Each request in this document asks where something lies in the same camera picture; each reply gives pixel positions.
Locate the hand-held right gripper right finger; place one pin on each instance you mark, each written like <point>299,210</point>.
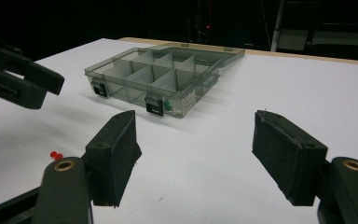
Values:
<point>287,155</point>

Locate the white metal stand leg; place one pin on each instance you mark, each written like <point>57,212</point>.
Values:
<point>277,25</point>

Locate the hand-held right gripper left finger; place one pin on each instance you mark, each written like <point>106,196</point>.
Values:
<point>113,157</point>

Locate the dark device with red light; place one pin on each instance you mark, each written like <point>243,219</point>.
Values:
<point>200,21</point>

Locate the transparent grey compartment box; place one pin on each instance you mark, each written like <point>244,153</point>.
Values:
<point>164,77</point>

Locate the red pushpin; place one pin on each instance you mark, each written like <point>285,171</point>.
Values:
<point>56,155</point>

